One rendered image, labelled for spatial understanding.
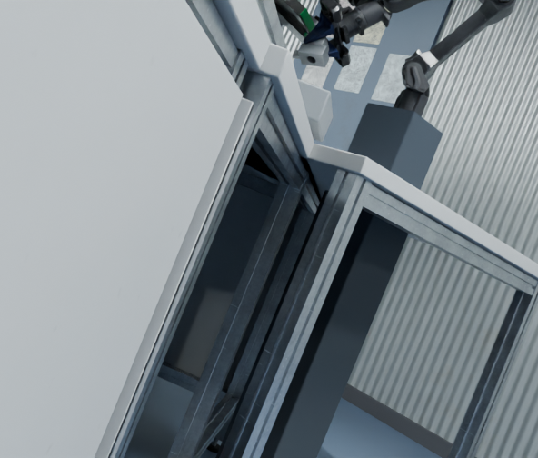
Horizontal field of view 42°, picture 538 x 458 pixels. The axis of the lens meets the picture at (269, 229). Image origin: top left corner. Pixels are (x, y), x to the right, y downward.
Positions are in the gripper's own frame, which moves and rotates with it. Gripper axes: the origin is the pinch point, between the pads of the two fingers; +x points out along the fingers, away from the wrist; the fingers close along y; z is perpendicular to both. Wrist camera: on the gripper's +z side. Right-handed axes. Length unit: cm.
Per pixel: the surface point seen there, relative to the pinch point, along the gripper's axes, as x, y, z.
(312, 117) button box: 19, 25, -41
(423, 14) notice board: -125, -175, 156
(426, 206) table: 9, 9, -59
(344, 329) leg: 30, -28, -56
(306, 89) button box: 17.6, 27.5, -36.9
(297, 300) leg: 38, 16, -66
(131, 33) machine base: 43, 95, -90
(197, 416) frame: 66, -14, -62
